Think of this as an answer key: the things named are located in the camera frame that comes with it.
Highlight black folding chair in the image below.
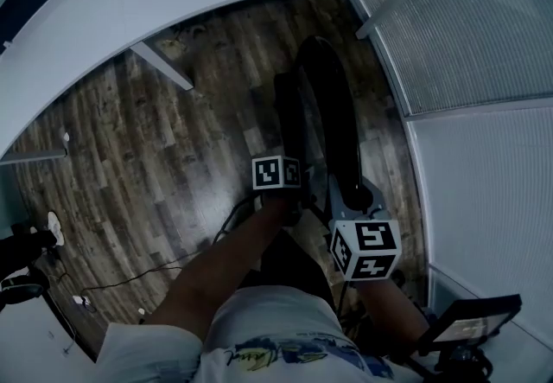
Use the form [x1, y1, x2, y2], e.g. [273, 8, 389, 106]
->
[272, 35, 376, 218]

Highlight black body-worn monitor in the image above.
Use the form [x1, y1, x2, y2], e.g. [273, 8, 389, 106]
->
[416, 293, 524, 356]

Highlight person's right forearm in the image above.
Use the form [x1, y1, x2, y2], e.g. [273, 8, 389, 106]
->
[353, 277, 433, 343]

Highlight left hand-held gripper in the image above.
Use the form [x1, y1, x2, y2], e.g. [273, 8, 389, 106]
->
[251, 155, 316, 227]

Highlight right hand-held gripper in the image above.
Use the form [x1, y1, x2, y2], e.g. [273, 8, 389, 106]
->
[327, 174, 401, 283]

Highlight thin black floor cable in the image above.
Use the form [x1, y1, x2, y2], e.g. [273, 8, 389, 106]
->
[79, 264, 185, 313]

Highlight person's white printed t-shirt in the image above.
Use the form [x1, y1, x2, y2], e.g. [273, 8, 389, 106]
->
[97, 284, 411, 383]

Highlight person's left forearm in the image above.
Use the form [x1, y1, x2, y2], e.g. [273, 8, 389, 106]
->
[144, 195, 295, 339]

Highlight black monitor mount rig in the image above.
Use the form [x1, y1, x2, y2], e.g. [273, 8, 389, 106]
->
[405, 342, 493, 383]

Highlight person's black trousers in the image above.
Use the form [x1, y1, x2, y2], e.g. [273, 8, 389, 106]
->
[254, 229, 338, 309]

